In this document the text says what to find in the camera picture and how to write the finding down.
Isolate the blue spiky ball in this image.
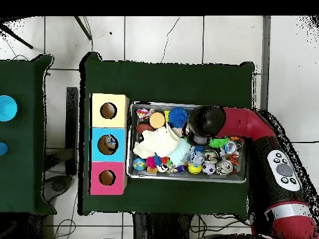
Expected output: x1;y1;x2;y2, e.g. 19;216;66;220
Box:
167;106;190;129

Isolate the black floor cable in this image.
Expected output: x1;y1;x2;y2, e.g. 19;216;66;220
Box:
291;138;319;146

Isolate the green spiky ball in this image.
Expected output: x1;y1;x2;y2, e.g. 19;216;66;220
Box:
208;138;230;149

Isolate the pale yellow knitted cloth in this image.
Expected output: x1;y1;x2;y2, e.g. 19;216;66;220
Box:
132;124;180;160

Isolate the orange round disc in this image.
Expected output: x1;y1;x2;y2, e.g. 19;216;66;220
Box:
149;111;166;129

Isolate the clear mesh bin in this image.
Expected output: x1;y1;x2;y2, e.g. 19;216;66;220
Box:
128;101;252;184

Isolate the yellow ball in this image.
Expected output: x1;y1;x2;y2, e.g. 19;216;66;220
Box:
188;162;202;175

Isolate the dark green side table cloth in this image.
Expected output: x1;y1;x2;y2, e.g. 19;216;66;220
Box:
0;54;55;216

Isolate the small soccer ball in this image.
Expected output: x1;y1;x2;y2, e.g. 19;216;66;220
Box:
202;161;217;176

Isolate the small globe ball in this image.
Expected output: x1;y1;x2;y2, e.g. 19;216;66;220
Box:
132;157;147;171

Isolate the small brown football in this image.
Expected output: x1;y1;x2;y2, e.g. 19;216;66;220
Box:
135;123;155;135

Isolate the clear plastic bottle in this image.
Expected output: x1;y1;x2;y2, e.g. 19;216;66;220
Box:
189;148;206;166
103;136;118;150

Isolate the crushed metal can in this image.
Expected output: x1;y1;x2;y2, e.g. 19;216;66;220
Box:
216;159;234;176

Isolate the black stand leg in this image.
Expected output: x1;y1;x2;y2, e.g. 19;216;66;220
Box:
0;22;35;50
74;16;93;40

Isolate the wooden box with three holes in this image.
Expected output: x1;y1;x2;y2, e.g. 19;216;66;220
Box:
88;93;130;196

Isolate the mint green knitted cloth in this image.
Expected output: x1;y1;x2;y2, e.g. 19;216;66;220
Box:
168;137;191;167

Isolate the dark grey stand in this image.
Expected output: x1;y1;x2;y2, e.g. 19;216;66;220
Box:
44;87;79;205

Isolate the blue round bowl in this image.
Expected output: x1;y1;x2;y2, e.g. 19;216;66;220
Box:
0;95;19;123

